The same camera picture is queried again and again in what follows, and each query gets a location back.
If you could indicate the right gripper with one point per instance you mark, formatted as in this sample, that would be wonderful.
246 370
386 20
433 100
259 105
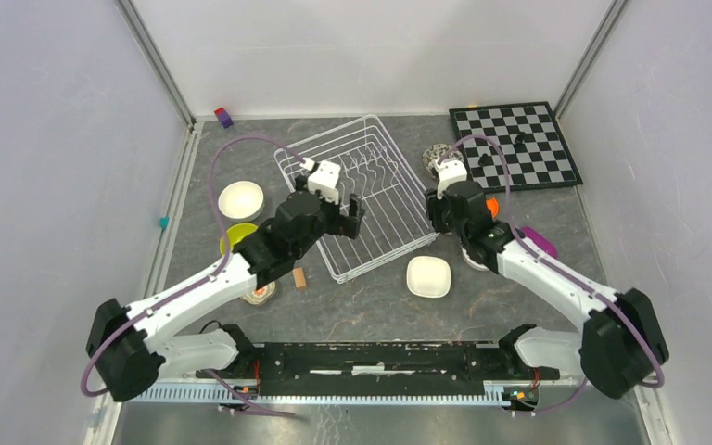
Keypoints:
434 207

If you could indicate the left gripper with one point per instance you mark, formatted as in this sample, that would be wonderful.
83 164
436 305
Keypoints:
344 225

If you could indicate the pink patterned bowl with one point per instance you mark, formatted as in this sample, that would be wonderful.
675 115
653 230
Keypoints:
430 158

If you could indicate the green square plastic bowl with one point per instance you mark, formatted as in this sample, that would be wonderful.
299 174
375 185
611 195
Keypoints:
428 277

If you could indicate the large white ribbed bowl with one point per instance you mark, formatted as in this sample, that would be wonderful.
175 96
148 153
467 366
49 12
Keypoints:
241 201

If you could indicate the yellow green round bowl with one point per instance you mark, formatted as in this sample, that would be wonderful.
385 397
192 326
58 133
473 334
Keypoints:
235 234

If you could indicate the cream lobed small bowl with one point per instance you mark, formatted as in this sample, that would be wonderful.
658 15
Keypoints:
261 295

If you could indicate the white round bowl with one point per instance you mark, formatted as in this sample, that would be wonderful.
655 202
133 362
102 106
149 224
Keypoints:
477 258

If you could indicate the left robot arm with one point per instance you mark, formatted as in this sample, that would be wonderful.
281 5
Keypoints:
129 346

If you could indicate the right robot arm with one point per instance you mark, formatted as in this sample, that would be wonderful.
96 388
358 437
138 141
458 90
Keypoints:
618 343

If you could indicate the orange curved plastic piece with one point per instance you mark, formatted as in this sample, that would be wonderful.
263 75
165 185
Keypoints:
493 206

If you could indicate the small wooden block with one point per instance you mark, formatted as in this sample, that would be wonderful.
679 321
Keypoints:
299 278

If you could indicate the black white chessboard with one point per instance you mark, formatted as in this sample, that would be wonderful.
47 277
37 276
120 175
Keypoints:
543 162

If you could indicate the magenta plastic scoop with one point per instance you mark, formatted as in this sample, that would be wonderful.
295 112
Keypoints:
540 241

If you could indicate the red purple block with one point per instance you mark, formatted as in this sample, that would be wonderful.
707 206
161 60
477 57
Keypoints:
223 117

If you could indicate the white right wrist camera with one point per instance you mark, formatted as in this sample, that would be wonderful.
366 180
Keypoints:
450 171

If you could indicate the white wire dish rack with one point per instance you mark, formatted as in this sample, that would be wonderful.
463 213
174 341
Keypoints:
373 168

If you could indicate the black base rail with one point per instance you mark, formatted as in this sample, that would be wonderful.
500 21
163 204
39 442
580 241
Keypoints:
447 368

